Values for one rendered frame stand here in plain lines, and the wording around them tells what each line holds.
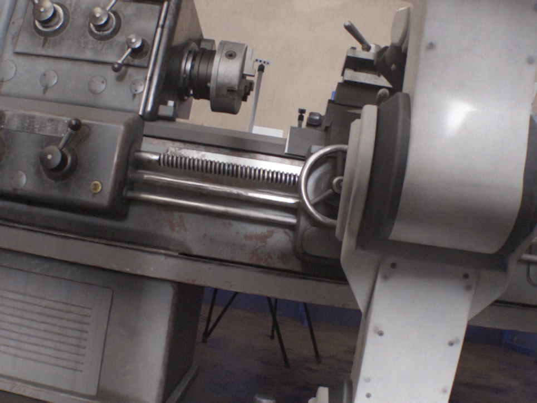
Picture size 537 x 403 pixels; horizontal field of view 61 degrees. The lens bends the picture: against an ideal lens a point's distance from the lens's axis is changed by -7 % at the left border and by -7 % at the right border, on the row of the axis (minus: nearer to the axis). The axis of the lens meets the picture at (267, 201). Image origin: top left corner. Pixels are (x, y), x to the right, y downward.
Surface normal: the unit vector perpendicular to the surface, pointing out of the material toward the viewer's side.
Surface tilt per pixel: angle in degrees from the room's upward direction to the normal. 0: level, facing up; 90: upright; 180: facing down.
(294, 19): 90
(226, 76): 110
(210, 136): 90
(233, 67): 93
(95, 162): 90
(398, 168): 104
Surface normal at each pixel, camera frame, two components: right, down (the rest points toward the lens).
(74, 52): 0.00, -0.12
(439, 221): -0.20, 0.65
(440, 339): -0.16, 0.13
